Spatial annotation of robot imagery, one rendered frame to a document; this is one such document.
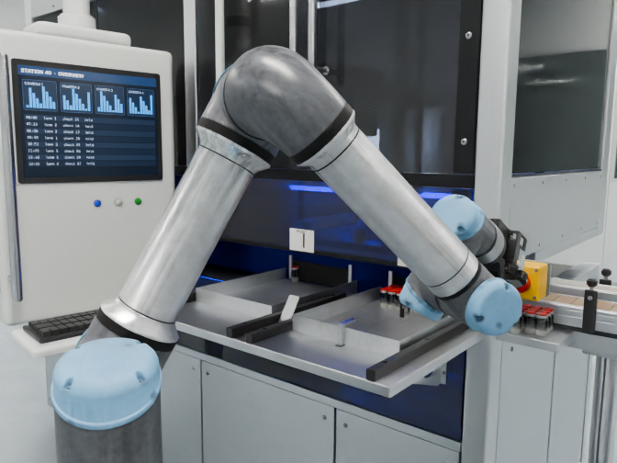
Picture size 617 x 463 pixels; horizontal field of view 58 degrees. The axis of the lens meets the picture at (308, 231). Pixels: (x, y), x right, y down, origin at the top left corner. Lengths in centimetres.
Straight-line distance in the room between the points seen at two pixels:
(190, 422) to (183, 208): 138
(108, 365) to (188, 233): 20
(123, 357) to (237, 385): 115
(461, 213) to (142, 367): 50
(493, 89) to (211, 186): 69
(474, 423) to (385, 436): 25
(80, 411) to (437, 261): 45
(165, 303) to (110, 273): 94
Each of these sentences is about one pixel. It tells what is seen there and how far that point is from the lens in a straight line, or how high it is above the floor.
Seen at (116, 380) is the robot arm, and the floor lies 101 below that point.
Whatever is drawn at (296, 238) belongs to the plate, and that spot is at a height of 102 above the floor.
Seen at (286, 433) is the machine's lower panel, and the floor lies 45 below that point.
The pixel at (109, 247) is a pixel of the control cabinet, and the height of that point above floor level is 98.
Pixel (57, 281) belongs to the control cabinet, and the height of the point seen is 90.
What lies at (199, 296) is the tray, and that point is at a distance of 144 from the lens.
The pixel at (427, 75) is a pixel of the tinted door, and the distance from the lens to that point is 132.
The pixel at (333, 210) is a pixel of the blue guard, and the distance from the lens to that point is 144.
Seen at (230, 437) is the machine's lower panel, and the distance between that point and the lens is 192.
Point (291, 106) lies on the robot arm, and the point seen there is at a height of 130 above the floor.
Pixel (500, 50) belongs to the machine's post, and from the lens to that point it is 125.
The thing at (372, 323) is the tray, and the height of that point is 88.
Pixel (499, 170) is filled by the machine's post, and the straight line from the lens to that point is 123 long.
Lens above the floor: 125
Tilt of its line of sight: 8 degrees down
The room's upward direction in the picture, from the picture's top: straight up
